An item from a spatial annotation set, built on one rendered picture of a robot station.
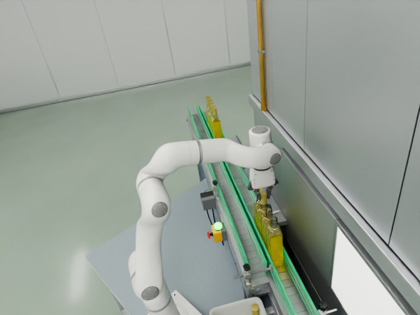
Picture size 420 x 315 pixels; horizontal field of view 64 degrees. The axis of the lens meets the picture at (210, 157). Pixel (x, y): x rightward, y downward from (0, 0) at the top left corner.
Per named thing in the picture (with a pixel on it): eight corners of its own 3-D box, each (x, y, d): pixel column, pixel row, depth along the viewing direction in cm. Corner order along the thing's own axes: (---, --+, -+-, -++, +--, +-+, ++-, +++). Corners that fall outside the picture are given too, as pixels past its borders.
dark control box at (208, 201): (216, 208, 204) (214, 197, 199) (204, 211, 203) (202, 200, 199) (214, 200, 211) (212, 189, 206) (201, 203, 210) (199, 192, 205)
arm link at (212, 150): (207, 155, 109) (287, 147, 120) (192, 135, 122) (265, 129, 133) (205, 179, 114) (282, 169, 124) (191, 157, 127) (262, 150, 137)
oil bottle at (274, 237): (283, 265, 147) (283, 230, 136) (271, 267, 147) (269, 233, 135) (279, 255, 152) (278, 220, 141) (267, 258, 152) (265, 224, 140)
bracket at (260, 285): (270, 293, 144) (270, 282, 140) (249, 299, 143) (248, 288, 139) (267, 286, 147) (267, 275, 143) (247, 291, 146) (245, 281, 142)
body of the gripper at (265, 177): (270, 155, 138) (271, 177, 144) (246, 160, 137) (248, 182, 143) (277, 165, 132) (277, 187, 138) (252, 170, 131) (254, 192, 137)
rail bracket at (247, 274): (274, 281, 140) (273, 261, 134) (235, 291, 139) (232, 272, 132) (271, 275, 143) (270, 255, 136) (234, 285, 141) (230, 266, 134)
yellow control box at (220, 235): (227, 240, 181) (225, 230, 177) (214, 244, 180) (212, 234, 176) (224, 231, 187) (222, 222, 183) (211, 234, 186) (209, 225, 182)
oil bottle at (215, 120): (223, 144, 242) (219, 108, 227) (215, 145, 242) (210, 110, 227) (221, 140, 247) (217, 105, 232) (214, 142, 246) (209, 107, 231)
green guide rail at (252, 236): (267, 273, 144) (267, 261, 140) (265, 274, 144) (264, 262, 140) (198, 113, 291) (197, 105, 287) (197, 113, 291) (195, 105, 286)
